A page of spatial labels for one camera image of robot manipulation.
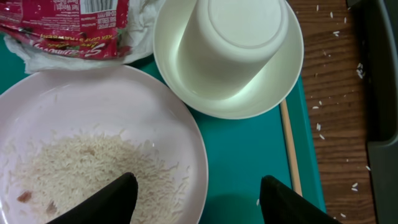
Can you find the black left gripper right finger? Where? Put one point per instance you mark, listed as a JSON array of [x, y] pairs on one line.
[[281, 205]]

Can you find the grey plastic dish rack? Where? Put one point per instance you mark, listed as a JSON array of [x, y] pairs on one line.
[[376, 21]]

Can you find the red snack wrapper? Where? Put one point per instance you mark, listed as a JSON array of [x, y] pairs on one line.
[[88, 29]]

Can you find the wooden chopstick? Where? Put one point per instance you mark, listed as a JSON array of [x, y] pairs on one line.
[[290, 146]]

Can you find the white plastic cup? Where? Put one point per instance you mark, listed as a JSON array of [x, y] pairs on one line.
[[227, 42]]

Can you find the pile of white rice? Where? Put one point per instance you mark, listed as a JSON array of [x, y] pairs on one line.
[[47, 179]]

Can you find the large pink plate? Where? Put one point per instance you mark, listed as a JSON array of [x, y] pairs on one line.
[[116, 100]]

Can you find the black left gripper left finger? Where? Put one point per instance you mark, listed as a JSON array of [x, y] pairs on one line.
[[115, 203]]

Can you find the cream bowl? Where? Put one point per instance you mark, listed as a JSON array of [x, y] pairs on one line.
[[264, 92]]

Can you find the white napkin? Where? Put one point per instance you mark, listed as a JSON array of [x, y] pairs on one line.
[[139, 36]]

